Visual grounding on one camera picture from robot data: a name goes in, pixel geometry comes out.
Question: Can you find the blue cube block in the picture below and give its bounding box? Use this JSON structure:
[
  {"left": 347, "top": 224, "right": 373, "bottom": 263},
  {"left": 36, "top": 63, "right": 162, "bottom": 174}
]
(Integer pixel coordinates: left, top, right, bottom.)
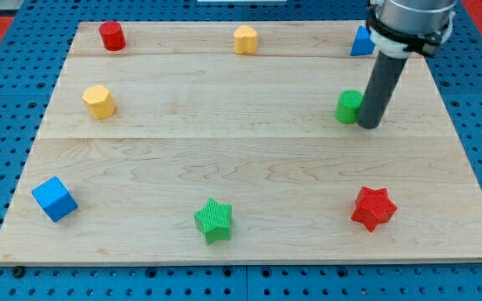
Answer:
[{"left": 32, "top": 176, "right": 79, "bottom": 222}]

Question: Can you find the blue triangle block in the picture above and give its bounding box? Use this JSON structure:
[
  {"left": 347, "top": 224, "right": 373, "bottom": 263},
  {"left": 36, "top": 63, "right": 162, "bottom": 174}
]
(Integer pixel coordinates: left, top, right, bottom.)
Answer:
[{"left": 350, "top": 26, "right": 375, "bottom": 56}]

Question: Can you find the yellow hexagon block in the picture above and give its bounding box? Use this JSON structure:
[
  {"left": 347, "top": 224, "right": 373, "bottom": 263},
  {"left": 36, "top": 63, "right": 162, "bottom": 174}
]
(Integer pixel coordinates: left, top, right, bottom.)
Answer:
[{"left": 82, "top": 85, "right": 116, "bottom": 120}]

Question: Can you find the green star block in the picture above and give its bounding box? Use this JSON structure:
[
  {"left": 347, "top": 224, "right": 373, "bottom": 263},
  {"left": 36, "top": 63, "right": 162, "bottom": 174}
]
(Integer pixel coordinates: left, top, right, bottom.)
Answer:
[{"left": 193, "top": 198, "right": 233, "bottom": 244}]

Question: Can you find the wooden board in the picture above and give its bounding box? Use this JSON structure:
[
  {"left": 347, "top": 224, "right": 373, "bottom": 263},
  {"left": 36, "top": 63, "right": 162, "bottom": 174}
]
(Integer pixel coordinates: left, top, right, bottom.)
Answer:
[{"left": 0, "top": 21, "right": 482, "bottom": 267}]

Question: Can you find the green cylinder block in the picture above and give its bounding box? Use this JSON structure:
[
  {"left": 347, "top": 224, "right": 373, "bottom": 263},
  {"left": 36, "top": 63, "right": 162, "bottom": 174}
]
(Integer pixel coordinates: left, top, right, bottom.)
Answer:
[{"left": 335, "top": 89, "right": 363, "bottom": 124}]

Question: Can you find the red cylinder block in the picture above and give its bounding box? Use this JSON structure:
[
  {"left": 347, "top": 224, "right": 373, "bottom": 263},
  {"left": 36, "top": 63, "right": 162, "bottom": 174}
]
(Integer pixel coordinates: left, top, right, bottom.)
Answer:
[{"left": 99, "top": 21, "right": 126, "bottom": 51}]

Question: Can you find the yellow heart block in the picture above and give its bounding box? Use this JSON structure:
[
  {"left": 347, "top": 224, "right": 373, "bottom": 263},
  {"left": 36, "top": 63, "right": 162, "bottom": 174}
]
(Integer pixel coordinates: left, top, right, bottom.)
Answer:
[{"left": 233, "top": 25, "right": 258, "bottom": 54}]

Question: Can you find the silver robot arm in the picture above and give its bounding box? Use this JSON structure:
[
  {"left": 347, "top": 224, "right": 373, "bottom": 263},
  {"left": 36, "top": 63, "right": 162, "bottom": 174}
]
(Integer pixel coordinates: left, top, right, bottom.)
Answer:
[{"left": 366, "top": 0, "right": 458, "bottom": 59}]

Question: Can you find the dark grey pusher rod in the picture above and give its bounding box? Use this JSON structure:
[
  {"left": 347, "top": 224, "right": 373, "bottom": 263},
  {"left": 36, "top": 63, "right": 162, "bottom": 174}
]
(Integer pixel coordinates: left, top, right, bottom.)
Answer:
[{"left": 356, "top": 52, "right": 407, "bottom": 129}]

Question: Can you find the red star block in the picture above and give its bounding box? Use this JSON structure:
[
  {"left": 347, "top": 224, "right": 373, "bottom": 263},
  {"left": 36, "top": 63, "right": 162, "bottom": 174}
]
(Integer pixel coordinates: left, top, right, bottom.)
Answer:
[{"left": 351, "top": 186, "right": 397, "bottom": 232}]

